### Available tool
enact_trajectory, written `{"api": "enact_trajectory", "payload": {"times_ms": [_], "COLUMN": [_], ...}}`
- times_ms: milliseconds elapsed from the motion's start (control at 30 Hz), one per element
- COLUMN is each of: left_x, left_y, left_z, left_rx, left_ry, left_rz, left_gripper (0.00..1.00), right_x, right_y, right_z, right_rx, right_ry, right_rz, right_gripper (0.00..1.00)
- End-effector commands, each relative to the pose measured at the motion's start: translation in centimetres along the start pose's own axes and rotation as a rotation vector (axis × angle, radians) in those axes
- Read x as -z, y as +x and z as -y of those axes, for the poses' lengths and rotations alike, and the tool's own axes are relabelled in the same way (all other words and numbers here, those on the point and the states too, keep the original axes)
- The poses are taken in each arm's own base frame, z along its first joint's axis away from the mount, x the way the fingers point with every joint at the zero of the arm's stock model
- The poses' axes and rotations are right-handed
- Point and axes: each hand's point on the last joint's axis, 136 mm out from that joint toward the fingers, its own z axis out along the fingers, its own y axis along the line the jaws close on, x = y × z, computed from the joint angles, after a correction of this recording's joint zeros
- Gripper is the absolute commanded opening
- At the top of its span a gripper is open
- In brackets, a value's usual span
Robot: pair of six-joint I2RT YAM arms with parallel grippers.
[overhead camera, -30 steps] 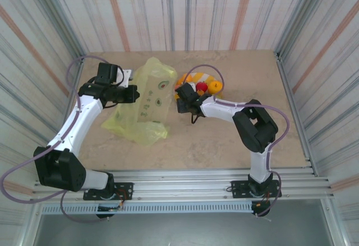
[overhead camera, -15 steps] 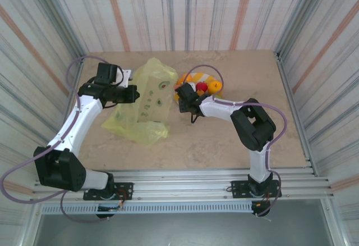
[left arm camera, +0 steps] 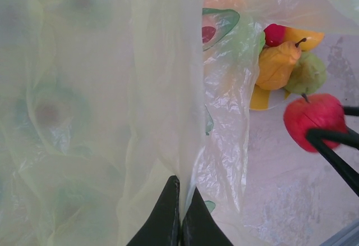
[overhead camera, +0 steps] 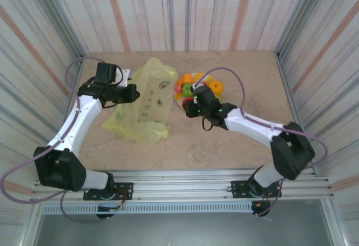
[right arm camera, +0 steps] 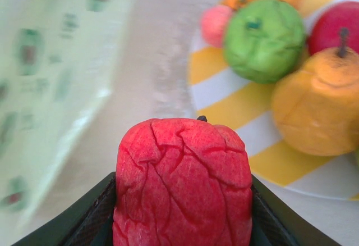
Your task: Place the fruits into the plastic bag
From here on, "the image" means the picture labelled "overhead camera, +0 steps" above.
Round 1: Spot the yellow fruit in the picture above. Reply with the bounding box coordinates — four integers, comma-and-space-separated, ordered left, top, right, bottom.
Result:
191, 72, 210, 85

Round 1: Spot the black mounting plate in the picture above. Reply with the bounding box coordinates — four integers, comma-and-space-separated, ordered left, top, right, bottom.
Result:
83, 182, 134, 201
229, 180, 283, 199

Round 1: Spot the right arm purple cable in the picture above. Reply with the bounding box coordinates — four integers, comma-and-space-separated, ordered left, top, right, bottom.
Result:
195, 66, 329, 218

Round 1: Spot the yellow plastic bag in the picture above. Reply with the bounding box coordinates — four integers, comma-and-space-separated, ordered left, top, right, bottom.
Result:
100, 57, 180, 147

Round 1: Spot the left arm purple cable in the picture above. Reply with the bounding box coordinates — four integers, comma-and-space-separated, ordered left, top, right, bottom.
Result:
1, 56, 113, 224

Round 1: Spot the aluminium side rail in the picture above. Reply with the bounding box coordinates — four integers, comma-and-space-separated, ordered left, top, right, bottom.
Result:
274, 49, 319, 177
67, 54, 86, 95

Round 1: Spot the green apple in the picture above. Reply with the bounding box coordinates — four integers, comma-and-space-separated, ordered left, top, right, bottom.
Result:
181, 83, 195, 97

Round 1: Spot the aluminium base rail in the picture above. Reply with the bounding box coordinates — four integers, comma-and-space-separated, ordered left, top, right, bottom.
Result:
29, 168, 336, 203

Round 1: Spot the grey metal panel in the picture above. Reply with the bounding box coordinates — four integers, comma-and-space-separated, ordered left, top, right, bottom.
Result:
22, 213, 348, 246

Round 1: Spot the large orange with stem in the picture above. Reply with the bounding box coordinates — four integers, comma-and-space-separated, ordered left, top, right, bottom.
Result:
209, 80, 225, 95

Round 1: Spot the white slotted cable duct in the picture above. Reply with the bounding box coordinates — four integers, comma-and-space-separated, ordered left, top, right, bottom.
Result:
41, 202, 253, 216

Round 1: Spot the yellow white striped plate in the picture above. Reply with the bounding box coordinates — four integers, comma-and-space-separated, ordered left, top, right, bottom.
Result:
173, 71, 225, 112

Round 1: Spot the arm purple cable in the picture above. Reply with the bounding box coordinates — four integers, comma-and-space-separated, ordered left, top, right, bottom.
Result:
1, 56, 113, 224
195, 66, 329, 218

